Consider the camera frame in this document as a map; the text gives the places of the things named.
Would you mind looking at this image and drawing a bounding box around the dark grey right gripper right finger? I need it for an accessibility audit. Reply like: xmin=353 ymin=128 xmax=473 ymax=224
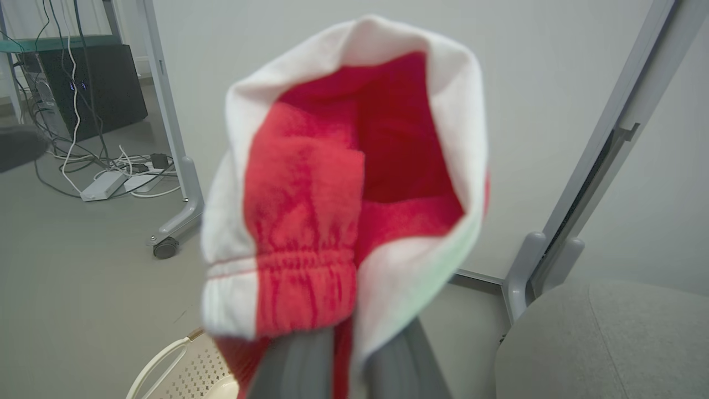
xmin=363 ymin=316 xmax=452 ymax=399

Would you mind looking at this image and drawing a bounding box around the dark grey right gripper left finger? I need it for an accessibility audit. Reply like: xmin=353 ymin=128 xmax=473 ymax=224
xmin=246 ymin=327 xmax=336 ymax=399

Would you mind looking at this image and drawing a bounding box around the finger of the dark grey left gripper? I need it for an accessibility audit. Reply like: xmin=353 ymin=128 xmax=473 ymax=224
xmin=0 ymin=126 xmax=49 ymax=173

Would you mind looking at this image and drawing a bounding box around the red and white garment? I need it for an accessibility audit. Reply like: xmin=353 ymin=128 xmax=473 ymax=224
xmin=201 ymin=15 xmax=491 ymax=399

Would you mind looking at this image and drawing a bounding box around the cream perforated laundry basket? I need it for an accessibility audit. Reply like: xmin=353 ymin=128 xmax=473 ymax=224
xmin=126 ymin=328 xmax=240 ymax=399

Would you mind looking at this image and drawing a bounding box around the black computer tower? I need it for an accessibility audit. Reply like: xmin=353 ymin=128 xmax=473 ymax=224
xmin=33 ymin=44 xmax=148 ymax=142

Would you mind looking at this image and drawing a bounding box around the glass top desk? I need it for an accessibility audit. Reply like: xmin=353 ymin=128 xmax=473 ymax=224
xmin=0 ymin=0 xmax=125 ymax=124

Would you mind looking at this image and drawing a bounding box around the black caster wheel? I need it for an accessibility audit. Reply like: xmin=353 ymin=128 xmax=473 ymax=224
xmin=153 ymin=237 xmax=179 ymax=259

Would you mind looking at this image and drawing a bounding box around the large white partition panel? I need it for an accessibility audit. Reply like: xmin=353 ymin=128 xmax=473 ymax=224
xmin=136 ymin=0 xmax=693 ymax=322

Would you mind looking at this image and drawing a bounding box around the narrow white partition panel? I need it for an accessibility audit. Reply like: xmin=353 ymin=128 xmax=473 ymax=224
xmin=546 ymin=22 xmax=709 ymax=297

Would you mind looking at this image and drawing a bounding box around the white cable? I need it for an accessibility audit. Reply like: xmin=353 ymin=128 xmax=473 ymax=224
xmin=60 ymin=33 xmax=181 ymax=199

